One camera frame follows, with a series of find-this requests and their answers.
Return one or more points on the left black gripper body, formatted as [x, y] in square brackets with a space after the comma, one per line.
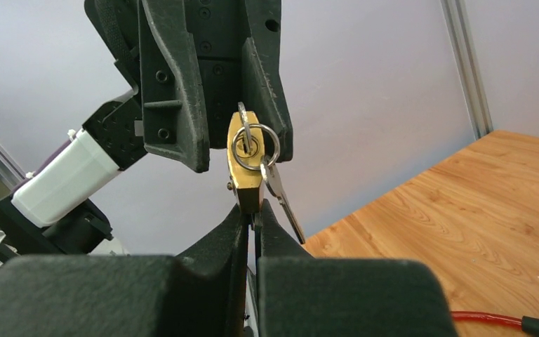
[219, 30]

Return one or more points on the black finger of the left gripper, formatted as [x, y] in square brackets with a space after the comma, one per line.
[263, 91]
[173, 106]

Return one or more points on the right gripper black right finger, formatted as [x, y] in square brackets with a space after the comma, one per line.
[300, 295]

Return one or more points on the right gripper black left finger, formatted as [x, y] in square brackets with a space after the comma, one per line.
[199, 292]

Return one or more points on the brass padlock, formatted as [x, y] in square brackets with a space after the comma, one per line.
[246, 184]

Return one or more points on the small silver key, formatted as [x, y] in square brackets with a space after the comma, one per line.
[268, 168]

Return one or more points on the red cable lock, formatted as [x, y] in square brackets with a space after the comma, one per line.
[528, 325]

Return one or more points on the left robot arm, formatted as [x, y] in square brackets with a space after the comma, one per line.
[51, 210]

